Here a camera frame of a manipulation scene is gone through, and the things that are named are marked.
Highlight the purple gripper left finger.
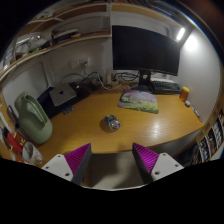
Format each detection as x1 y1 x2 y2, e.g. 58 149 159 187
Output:
42 143 92 185

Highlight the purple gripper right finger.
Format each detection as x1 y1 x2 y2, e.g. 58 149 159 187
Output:
132 143 183 184

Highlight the transparent computer mouse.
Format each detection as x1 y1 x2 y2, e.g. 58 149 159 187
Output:
103 115 121 130

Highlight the floral mouse pad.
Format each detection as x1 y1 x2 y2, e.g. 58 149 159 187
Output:
118 90 159 114

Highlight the white mug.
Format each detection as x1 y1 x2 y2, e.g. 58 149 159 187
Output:
22 142 42 165

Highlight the green watering can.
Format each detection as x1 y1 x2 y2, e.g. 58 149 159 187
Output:
14 92 53 144

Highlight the red box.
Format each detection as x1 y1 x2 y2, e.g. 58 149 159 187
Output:
3 128 23 153

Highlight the black box under mac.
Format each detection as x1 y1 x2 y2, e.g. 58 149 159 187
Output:
37 82 89 118

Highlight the small white object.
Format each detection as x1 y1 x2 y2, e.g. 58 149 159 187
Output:
185 101 191 107

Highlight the silver mac mini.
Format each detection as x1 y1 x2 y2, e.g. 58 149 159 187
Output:
50 84 76 106

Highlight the orange bottle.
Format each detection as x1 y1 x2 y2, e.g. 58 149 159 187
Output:
179 86 189 102

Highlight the black keyboard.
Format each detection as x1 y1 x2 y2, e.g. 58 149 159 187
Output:
152 81 181 94

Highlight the white power socket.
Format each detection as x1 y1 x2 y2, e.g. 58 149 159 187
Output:
70 58 90 69

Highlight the black computer monitor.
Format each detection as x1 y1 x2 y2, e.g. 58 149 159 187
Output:
112 25 180 94

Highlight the wall lamp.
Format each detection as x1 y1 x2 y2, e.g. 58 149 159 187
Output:
176 27 185 42

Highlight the wooden wall shelf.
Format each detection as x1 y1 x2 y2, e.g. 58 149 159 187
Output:
0 0 182 83

